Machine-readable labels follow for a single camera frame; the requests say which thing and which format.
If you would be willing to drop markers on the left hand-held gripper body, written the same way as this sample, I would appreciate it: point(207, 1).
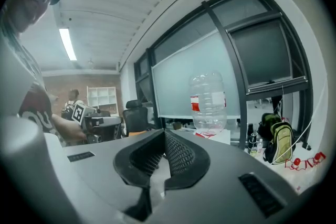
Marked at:
point(90, 118)

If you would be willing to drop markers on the person's head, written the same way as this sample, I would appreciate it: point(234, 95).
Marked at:
point(29, 5)

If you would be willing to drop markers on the black spray bottle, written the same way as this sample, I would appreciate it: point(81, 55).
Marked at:
point(253, 140)

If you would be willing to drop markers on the small clear bottle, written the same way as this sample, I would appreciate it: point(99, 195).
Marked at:
point(260, 145)

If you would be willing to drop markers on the person's left forearm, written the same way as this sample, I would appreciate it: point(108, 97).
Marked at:
point(67, 127)

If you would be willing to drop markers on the white box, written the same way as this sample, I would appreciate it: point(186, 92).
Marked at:
point(223, 136)

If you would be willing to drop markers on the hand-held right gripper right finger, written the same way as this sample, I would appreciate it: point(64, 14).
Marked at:
point(189, 162)

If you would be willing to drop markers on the black framed window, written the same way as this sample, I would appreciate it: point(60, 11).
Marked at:
point(265, 55)

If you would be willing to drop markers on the frosted glass panel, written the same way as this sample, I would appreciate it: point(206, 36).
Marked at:
point(181, 76)

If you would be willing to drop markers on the black office chair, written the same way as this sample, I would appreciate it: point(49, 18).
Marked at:
point(135, 118)

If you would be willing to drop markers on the large clear water bottle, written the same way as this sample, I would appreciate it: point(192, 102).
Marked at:
point(208, 102)

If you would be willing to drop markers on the dark printed shirt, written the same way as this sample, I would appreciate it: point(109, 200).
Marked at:
point(36, 105)

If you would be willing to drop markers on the long ceiling light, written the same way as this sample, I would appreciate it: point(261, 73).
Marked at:
point(67, 44)

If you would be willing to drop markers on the white cubby shelf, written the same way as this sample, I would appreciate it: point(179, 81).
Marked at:
point(102, 99)

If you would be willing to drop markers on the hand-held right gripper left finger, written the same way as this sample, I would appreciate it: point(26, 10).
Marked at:
point(136, 165)

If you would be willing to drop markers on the green and black backpack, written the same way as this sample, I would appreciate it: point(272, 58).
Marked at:
point(279, 141)

